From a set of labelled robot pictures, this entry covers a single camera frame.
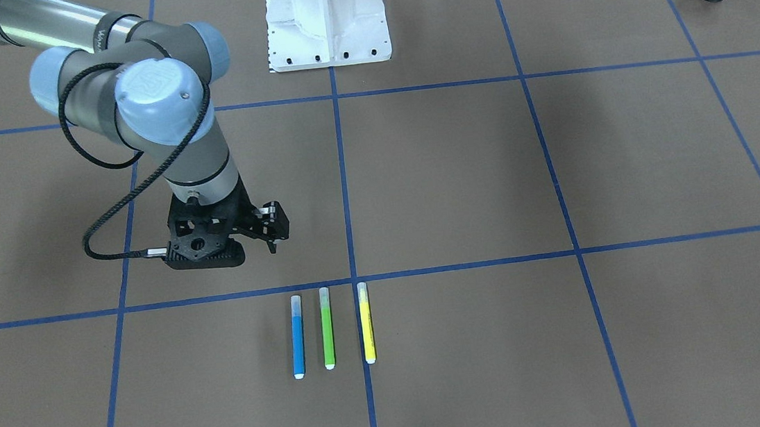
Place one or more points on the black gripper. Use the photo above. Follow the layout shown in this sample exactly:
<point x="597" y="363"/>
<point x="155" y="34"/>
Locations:
<point x="271" y="224"/>

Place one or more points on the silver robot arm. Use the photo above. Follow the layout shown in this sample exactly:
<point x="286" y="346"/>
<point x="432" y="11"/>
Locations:
<point x="123" y="88"/>

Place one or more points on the green highlighter pen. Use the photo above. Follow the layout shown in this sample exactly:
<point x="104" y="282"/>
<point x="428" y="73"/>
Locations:
<point x="328" y="343"/>

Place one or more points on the blue highlighter pen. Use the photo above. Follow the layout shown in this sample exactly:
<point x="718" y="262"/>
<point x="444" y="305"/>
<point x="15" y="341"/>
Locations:
<point x="299" y="357"/>

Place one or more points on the yellow highlighter pen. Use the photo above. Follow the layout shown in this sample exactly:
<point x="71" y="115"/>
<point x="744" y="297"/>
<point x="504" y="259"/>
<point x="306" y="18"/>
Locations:
<point x="366" y="326"/>

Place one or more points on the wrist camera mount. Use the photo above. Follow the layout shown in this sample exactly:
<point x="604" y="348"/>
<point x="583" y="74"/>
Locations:
<point x="201" y="237"/>

